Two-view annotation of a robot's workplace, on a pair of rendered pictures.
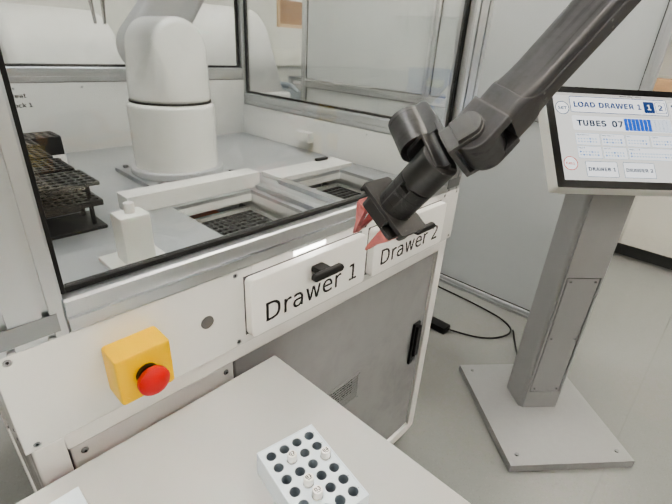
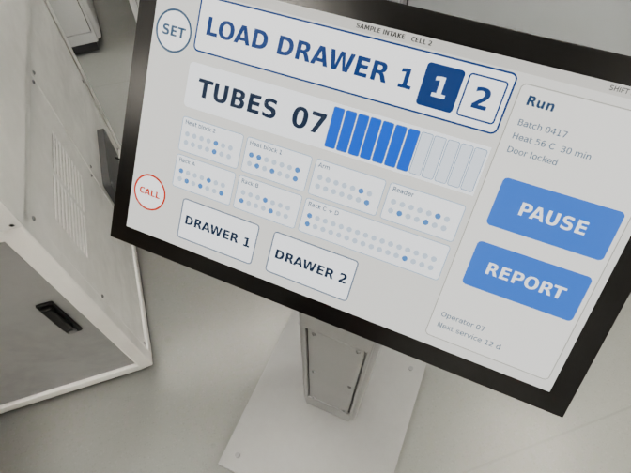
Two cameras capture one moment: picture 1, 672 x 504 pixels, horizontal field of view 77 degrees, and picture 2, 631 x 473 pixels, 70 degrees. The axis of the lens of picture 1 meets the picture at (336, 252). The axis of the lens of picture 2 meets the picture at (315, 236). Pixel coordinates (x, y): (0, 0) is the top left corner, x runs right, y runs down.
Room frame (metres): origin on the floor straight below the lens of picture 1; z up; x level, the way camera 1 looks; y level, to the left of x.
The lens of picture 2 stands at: (0.97, -0.94, 1.41)
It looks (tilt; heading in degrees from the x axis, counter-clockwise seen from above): 57 degrees down; 29
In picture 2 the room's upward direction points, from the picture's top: straight up
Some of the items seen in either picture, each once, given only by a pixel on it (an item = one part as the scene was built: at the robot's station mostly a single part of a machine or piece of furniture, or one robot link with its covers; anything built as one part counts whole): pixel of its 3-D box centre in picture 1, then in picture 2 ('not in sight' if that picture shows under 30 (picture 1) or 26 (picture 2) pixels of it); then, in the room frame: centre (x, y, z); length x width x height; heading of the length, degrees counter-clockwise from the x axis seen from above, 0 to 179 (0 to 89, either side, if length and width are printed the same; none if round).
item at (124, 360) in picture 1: (140, 365); not in sight; (0.43, 0.25, 0.88); 0.07 x 0.05 x 0.07; 138
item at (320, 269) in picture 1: (323, 269); not in sight; (0.67, 0.02, 0.91); 0.07 x 0.04 x 0.01; 138
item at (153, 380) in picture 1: (152, 378); not in sight; (0.41, 0.22, 0.88); 0.04 x 0.03 x 0.04; 138
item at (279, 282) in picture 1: (312, 279); not in sight; (0.69, 0.04, 0.87); 0.29 x 0.02 x 0.11; 138
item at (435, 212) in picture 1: (408, 235); not in sight; (0.92, -0.17, 0.87); 0.29 x 0.02 x 0.11; 138
